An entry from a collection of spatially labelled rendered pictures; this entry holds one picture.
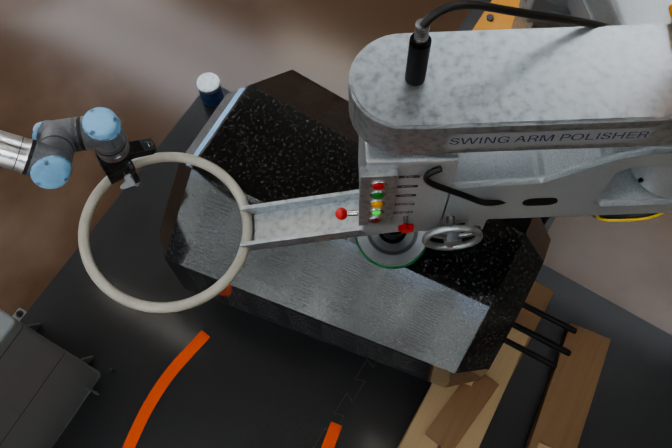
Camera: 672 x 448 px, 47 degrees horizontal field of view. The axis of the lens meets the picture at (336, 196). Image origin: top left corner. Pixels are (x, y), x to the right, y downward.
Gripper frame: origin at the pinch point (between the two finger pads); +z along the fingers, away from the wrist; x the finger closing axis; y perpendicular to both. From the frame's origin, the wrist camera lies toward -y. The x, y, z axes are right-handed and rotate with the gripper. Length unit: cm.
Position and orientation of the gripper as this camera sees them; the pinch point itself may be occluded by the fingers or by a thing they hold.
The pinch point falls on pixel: (134, 176)
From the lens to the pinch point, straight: 243.1
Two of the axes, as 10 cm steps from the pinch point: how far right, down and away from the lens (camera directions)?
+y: -8.4, 4.8, -2.5
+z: -0.5, 3.9, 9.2
